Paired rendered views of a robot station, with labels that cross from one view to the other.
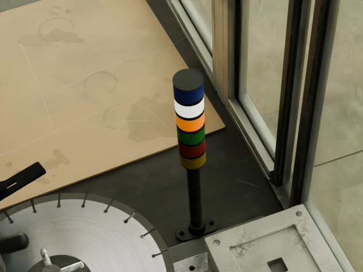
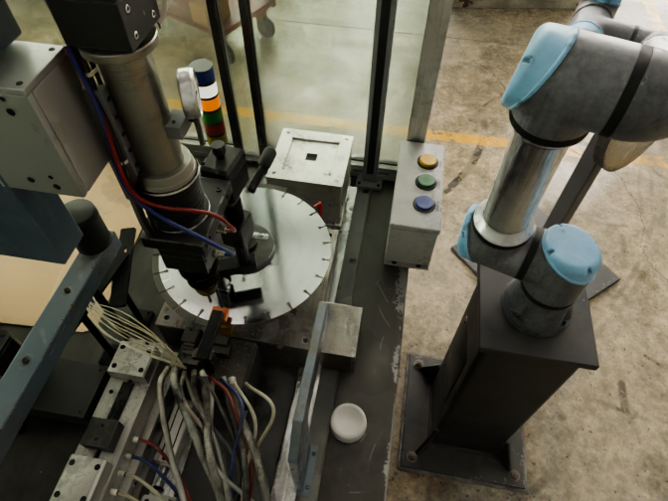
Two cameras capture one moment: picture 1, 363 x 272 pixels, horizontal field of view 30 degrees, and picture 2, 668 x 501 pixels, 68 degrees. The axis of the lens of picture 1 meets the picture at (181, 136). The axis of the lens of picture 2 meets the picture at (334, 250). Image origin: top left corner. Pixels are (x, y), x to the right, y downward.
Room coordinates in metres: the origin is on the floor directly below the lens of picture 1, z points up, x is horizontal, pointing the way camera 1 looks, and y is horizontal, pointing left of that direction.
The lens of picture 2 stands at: (0.08, 0.65, 1.71)
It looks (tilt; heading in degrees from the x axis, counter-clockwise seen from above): 53 degrees down; 296
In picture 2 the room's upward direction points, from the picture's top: 1 degrees clockwise
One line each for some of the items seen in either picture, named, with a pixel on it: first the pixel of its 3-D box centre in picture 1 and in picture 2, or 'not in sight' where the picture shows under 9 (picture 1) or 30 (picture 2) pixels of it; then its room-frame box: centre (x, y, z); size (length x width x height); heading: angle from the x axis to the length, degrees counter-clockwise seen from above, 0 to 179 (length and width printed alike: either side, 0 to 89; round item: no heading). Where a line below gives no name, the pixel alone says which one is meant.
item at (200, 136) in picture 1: (190, 128); (211, 112); (0.69, -0.02, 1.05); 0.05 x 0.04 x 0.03; 17
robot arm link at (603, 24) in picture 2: not in sight; (594, 38); (0.03, -0.38, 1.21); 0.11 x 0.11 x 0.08; 89
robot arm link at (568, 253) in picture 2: not in sight; (559, 262); (-0.07, -0.07, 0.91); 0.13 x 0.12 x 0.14; 179
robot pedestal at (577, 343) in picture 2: not in sight; (490, 374); (-0.08, -0.07, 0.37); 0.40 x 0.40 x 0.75; 17
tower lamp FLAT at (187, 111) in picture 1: (189, 101); (205, 85); (0.69, -0.02, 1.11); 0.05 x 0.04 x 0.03; 17
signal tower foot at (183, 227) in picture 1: (196, 226); not in sight; (0.69, -0.02, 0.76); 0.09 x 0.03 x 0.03; 107
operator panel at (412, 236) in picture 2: not in sight; (415, 204); (0.26, -0.18, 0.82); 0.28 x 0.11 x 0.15; 107
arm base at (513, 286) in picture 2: not in sight; (542, 295); (-0.08, -0.07, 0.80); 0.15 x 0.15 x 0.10
